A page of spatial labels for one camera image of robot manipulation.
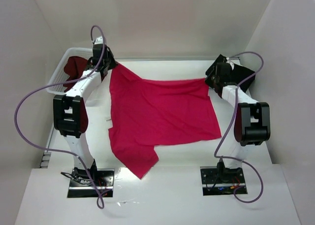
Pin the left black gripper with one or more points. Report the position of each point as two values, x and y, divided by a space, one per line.
110 63

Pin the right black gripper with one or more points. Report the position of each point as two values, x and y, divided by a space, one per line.
211 78

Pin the pink t shirt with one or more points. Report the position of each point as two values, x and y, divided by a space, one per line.
149 113

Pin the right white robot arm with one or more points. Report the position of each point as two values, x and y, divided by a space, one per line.
251 118

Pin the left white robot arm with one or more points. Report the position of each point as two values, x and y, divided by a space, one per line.
69 109

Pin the black folded t shirt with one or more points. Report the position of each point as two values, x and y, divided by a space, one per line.
239 73

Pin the dark red t shirt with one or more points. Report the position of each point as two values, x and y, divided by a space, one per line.
74 67

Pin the white plastic basket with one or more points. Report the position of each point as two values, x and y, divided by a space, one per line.
61 79

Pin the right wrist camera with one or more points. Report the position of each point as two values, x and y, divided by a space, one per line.
230 62

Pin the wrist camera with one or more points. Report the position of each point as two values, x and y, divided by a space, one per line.
98 41
230 62

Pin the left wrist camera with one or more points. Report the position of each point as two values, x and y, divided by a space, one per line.
98 41

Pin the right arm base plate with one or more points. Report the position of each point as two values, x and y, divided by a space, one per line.
222 183

